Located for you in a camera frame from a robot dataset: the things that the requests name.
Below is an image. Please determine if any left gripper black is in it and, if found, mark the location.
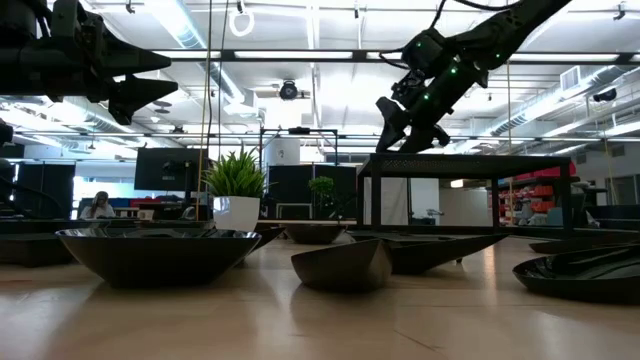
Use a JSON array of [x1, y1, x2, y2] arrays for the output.
[[49, 0, 180, 126]]

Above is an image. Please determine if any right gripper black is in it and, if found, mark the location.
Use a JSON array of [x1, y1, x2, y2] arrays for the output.
[[374, 53, 490, 154]]

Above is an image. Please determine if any black square mini plate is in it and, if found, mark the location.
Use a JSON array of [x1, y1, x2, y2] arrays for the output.
[[0, 232, 76, 267], [347, 230, 401, 240]]

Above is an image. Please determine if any black teardrop mini plate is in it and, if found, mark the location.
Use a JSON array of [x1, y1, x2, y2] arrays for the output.
[[290, 238, 395, 293], [528, 239, 640, 255], [512, 243, 640, 305], [349, 232, 510, 276]]

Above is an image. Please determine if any black diamond-shaped mini plate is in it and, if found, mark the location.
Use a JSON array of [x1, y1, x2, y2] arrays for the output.
[[55, 227, 262, 290], [283, 223, 347, 246]]

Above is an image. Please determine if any black perforated metal shelf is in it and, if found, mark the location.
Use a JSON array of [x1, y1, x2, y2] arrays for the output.
[[356, 152, 581, 237]]

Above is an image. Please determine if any white panel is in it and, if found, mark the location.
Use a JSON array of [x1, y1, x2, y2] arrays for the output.
[[363, 177, 409, 226]]

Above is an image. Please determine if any black partition panel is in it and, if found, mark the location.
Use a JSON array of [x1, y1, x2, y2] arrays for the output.
[[267, 164, 358, 221]]

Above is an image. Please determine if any small green background plant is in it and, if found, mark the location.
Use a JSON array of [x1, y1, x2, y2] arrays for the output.
[[307, 175, 337, 221]]

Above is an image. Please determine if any black computer monitor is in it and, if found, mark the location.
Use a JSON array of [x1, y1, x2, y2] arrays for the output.
[[133, 146, 209, 192]]

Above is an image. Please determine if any white cylindrical column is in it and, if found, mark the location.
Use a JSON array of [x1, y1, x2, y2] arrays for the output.
[[264, 138, 302, 167]]

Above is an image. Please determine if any person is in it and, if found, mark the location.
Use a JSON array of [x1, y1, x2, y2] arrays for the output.
[[78, 190, 117, 221]]

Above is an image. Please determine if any black cabinet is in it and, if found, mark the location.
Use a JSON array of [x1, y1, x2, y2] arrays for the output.
[[14, 162, 76, 220]]

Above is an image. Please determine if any shelving with red bins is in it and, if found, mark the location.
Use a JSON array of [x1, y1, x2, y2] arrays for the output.
[[499, 162, 581, 227]]

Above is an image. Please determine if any green plant in white pot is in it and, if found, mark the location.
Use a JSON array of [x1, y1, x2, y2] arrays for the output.
[[202, 147, 271, 233]]

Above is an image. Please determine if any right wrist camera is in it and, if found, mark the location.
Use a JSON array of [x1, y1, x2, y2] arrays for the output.
[[391, 69, 427, 109]]

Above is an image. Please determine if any black overhead frame beam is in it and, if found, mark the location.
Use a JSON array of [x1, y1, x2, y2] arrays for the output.
[[149, 48, 640, 64]]

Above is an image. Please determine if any black hanging cable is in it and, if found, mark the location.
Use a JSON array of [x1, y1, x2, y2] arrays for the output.
[[215, 0, 227, 161]]

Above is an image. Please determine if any black background rig frame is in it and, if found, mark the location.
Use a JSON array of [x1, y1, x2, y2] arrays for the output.
[[258, 127, 340, 166]]

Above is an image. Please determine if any white cable loop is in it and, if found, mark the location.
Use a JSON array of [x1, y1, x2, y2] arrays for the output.
[[228, 8, 256, 38]]

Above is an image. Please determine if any black overhead camera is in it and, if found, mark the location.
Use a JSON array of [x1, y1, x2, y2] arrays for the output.
[[278, 79, 300, 102]]

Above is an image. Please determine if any silver ventilation duct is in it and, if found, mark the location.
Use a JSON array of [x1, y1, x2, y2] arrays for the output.
[[489, 64, 640, 139]]

